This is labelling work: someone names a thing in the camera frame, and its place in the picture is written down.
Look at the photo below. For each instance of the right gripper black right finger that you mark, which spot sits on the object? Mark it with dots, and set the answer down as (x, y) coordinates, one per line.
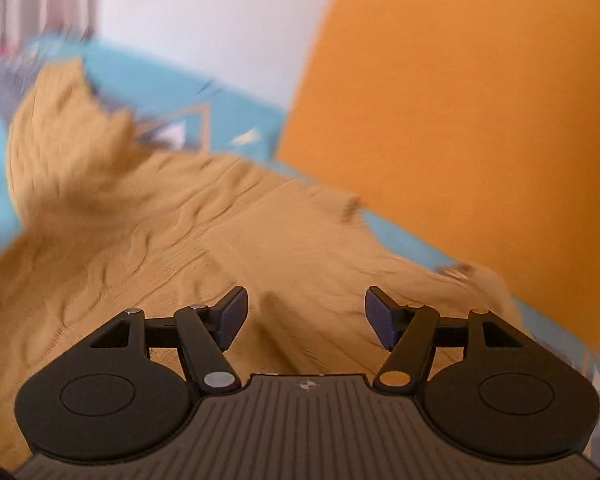
(480, 383)

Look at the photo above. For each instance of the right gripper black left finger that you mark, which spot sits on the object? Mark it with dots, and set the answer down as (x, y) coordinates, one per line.
(132, 384)

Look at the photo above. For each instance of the tan cable-knit sweater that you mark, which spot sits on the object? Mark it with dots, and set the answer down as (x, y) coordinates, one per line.
(109, 224)

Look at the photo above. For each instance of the blue grey patterned bedsheet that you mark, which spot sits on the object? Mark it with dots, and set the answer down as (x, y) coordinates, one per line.
(247, 126)

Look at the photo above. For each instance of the orange headboard panel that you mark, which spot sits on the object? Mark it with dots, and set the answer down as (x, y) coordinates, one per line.
(475, 125)

